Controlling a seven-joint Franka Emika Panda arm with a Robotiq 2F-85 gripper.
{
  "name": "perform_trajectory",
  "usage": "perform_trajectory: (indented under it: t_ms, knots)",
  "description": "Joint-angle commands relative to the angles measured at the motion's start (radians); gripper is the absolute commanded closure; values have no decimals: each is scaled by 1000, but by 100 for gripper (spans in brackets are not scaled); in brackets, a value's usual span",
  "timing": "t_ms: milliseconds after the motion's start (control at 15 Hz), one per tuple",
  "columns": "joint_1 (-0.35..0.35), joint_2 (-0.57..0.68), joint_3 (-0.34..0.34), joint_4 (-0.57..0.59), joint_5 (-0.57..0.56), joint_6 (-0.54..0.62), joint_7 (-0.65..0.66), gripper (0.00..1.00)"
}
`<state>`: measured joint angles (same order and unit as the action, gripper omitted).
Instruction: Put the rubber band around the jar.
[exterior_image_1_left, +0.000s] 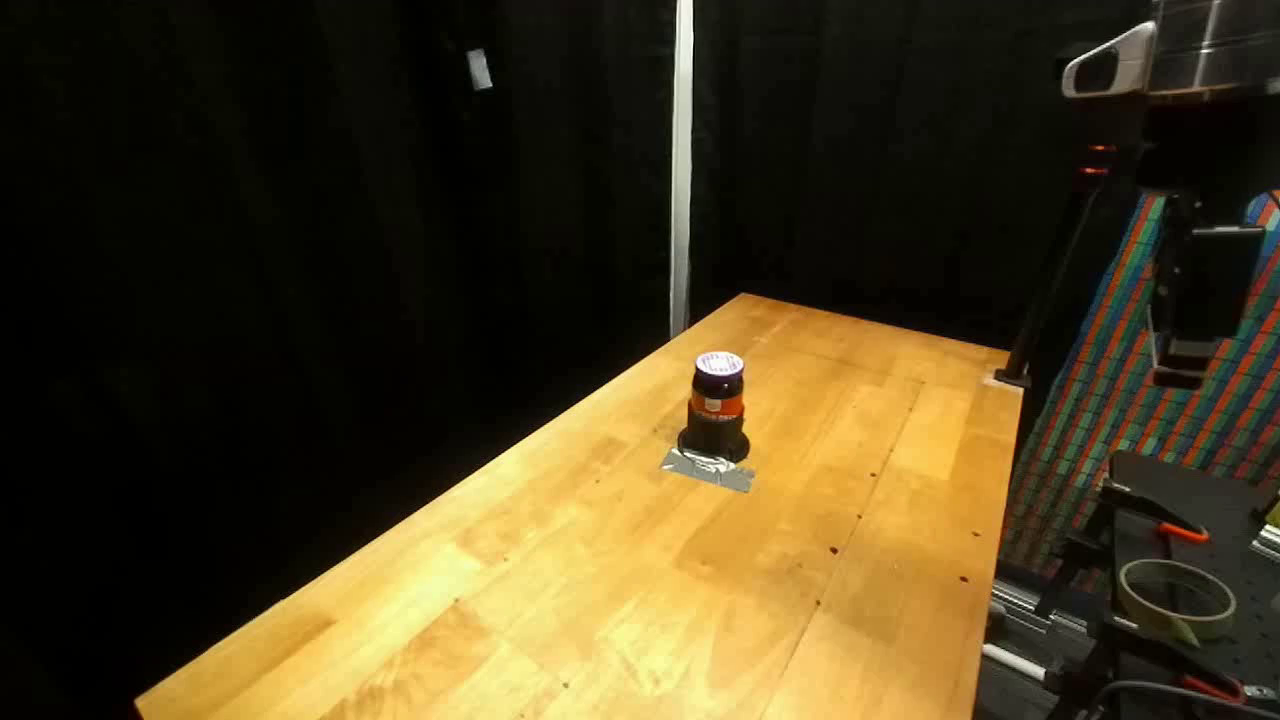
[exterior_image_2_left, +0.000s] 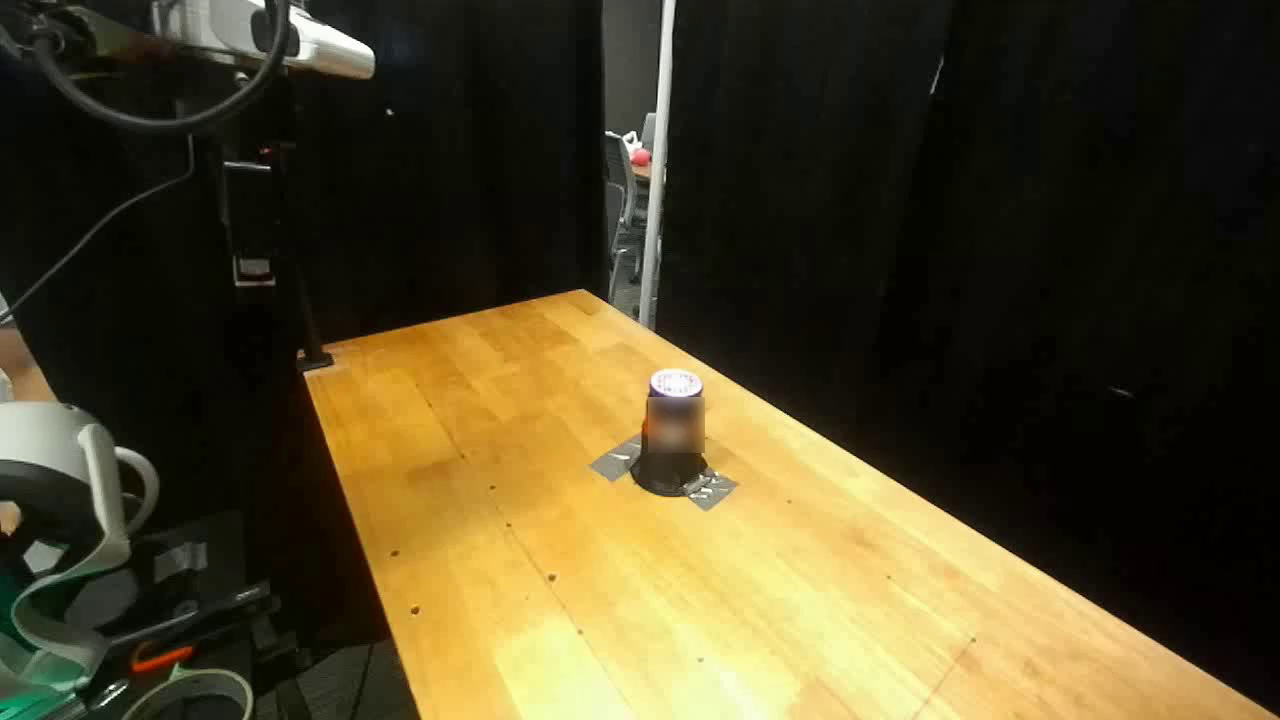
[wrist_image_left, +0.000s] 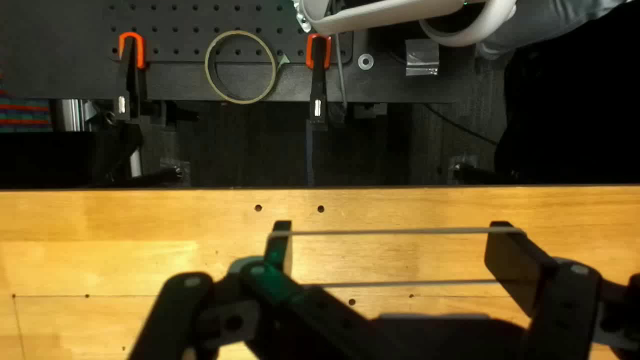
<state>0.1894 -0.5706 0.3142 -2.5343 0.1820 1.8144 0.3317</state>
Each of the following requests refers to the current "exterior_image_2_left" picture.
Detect dark jar with red label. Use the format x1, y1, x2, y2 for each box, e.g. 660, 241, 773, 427
627, 363, 708, 501

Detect white vertical pole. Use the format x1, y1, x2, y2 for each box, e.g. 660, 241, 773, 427
636, 0, 683, 332

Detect black curtain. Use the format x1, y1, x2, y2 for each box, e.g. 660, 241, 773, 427
0, 0, 614, 535
660, 0, 1280, 696

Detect black equipment box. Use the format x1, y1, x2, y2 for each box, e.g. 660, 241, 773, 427
125, 513, 291, 673

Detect large grey duct tape piece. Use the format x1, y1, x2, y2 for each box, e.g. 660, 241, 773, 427
587, 434, 654, 485

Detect small grey duct tape piece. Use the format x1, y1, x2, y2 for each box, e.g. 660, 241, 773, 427
682, 469, 741, 513

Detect black camera stand post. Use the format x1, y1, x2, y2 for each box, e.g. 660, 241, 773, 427
215, 128, 340, 376

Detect white cable loop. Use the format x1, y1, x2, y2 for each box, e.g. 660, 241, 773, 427
115, 663, 259, 720

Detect thin grey cable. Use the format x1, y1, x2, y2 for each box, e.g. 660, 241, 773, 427
0, 164, 205, 326

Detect orange handled tool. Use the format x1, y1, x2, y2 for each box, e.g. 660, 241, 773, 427
127, 640, 199, 681

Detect thick black cable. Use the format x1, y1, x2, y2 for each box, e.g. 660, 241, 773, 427
0, 0, 299, 134

